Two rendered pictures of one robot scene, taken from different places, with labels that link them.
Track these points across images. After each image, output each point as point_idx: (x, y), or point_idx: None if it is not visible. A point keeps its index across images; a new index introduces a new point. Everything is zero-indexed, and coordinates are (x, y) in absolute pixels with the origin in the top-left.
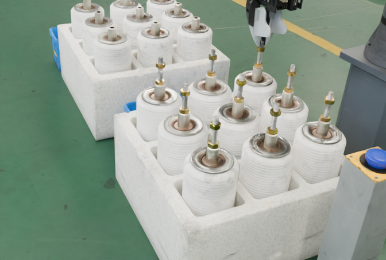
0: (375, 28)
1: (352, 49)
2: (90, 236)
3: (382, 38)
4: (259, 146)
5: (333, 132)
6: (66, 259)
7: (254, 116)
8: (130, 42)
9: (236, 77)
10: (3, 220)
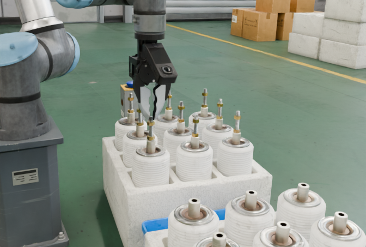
0: (35, 110)
1: (47, 138)
2: (271, 201)
3: (43, 106)
4: (174, 118)
5: (123, 120)
6: (281, 192)
7: (170, 127)
8: (278, 198)
9: (167, 154)
10: (334, 212)
